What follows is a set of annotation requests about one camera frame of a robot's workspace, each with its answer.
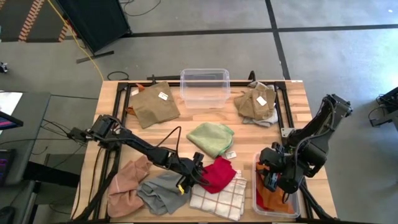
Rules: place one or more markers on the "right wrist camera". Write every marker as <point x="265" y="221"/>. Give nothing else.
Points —
<point x="269" y="155"/>

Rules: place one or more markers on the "pink towel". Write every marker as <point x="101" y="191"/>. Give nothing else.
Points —
<point x="124" y="189"/>

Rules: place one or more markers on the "dark tablet screen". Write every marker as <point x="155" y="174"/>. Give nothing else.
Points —
<point x="6" y="165"/>

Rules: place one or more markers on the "khaki brown towel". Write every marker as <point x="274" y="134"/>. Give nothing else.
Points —
<point x="152" y="109"/>

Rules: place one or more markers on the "white plaid towel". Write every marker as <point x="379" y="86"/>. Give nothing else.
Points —
<point x="220" y="202"/>

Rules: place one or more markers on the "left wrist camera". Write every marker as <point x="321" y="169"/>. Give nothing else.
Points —
<point x="198" y="157"/>

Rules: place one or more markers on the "tan towel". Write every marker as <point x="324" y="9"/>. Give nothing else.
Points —
<point x="252" y="105"/>

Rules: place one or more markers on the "laptop screen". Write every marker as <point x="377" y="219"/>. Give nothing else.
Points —
<point x="7" y="122"/>

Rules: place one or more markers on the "orange towel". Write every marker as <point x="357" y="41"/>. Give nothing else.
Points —
<point x="130" y="111"/>
<point x="273" y="200"/>

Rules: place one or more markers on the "grey diamond-patterned towel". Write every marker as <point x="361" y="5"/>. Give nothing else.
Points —
<point x="267" y="120"/>

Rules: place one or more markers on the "grey desk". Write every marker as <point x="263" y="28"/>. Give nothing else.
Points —
<point x="28" y="124"/>

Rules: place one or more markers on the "yellow tag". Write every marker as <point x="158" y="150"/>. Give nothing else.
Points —
<point x="181" y="189"/>

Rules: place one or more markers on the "dark orange-striped floor mat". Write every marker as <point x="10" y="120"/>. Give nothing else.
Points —
<point x="31" y="18"/>

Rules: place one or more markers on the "clear plastic storage bin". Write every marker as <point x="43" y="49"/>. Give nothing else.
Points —
<point x="295" y="205"/>
<point x="205" y="90"/>

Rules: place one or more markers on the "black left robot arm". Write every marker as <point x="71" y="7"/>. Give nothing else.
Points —
<point x="140" y="146"/>

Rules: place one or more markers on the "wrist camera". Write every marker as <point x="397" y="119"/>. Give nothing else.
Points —
<point x="198" y="157"/>
<point x="269" y="155"/>

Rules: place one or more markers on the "black aluminium table frame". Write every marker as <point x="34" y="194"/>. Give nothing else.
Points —
<point x="122" y="102"/>

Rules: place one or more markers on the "light green microfiber towel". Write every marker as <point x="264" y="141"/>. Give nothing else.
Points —
<point x="211" y="138"/>

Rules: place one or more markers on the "black equipment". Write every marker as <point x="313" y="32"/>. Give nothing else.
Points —
<point x="387" y="105"/>

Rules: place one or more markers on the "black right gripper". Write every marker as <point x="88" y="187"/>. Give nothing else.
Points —
<point x="289" y="177"/>

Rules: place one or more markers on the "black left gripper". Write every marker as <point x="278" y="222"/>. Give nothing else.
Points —
<point x="189" y="172"/>

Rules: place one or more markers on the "black divider panel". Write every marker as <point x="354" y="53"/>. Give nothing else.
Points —
<point x="93" y="21"/>

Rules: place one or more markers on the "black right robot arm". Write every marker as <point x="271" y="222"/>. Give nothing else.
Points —
<point x="314" y="143"/>

